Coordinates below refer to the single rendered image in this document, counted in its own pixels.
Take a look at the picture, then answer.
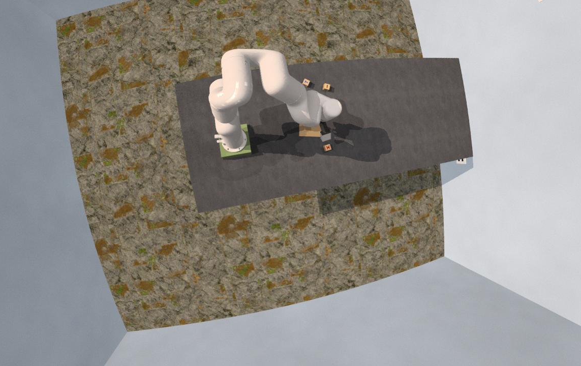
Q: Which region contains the tan flat mat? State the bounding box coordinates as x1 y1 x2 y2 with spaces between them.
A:
299 124 321 137

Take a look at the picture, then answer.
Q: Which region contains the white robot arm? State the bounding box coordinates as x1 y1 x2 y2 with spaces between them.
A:
209 49 342 153

